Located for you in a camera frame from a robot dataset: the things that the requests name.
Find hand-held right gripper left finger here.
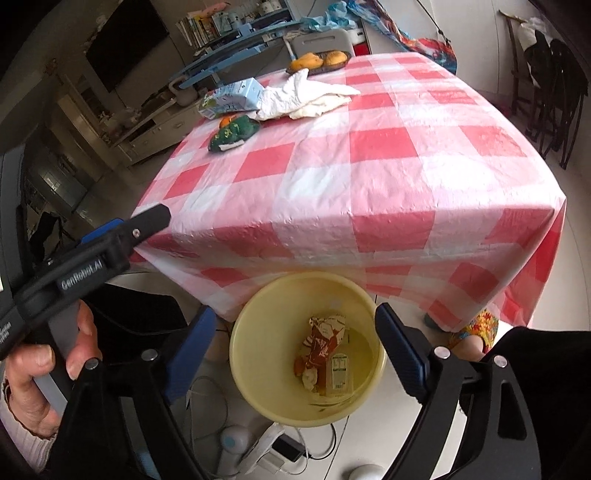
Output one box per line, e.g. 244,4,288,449
60,305,218,480

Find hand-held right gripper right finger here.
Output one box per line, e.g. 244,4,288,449
375,302,541,480

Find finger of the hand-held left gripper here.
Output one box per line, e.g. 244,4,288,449
79,220,132,247
90,204,172,259

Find clear plastic labelled container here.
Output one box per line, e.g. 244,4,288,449
323,351,354,398

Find yellow plastic basin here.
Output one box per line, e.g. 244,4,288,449
229,272,387,428

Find red orange snack packet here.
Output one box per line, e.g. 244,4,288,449
302,314,348,370

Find white tissue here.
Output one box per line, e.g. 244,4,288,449
295,364,324,394

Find green snack packet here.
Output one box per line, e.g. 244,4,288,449
208,115,262,153

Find blue green milk carton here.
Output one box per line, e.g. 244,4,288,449
198,78,266,120

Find white plastic bag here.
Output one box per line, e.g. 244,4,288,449
255,68,362,121

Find person's left hand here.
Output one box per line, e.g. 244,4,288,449
0,298,100,435

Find person's bare knee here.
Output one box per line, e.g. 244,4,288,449
450,335,485,363

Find floral patterned shorts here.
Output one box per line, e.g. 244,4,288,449
455,309,500,343

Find cream television cabinet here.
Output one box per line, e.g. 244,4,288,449
111,90,204,167

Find white round device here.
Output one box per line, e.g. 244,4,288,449
220,425,254,457

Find white power strip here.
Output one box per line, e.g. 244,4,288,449
238,422,289,480

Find white round lid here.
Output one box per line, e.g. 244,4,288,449
346,464,384,480

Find black power adapter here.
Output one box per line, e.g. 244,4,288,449
271,434,306,462

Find red white checked tablecloth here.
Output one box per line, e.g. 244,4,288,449
129,52,568,335

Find blue study desk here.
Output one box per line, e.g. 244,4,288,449
173,0,301,93

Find black television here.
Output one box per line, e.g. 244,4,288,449
85,0,171,93

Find row of books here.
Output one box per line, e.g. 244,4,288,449
174,11,222,49

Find blue plastic bag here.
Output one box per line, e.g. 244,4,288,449
300,0,347,33

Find black folding chair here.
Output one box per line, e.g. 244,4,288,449
522,30,585,171

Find colourful printed hanging bag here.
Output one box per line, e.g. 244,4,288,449
346,0,459,75

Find brown wooden chair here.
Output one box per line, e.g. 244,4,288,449
503,9,532,121

